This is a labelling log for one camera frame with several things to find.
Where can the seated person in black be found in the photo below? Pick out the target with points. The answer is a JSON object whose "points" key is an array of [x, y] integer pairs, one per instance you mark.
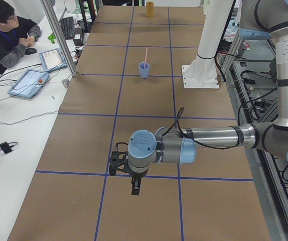
{"points": [[16, 35]]}

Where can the blue plastic cup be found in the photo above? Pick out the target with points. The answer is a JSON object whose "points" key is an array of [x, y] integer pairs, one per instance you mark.
{"points": [[144, 69]]}

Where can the aluminium frame post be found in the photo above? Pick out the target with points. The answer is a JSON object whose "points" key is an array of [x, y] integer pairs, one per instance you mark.
{"points": [[54, 24]]}

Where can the blue teach pendant far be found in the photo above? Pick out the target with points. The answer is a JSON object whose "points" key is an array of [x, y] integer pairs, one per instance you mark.
{"points": [[52, 60]]}

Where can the blue teach pendant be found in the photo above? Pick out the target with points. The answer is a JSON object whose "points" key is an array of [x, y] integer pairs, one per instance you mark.
{"points": [[29, 84], [52, 60]]}

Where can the brown wooden cup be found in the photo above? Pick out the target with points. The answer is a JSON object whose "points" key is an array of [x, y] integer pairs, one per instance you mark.
{"points": [[149, 9]]}

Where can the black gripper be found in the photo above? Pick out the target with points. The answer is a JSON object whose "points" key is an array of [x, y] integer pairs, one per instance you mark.
{"points": [[136, 175]]}

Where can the blue teach pendant near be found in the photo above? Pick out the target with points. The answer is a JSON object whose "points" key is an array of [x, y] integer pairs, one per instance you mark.
{"points": [[29, 84]]}

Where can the pink chopstick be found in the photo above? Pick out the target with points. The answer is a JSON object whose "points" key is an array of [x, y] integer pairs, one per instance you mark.
{"points": [[144, 66]]}

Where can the black keyboard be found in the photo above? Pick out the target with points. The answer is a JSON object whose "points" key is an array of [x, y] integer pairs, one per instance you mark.
{"points": [[67, 26]]}

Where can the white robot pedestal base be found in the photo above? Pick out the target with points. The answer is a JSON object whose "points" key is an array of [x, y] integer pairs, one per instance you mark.
{"points": [[201, 73]]}

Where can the black computer mouse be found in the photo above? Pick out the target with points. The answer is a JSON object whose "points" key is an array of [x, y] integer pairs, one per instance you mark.
{"points": [[30, 51]]}

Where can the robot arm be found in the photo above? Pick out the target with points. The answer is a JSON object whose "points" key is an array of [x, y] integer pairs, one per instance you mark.
{"points": [[259, 20]]}

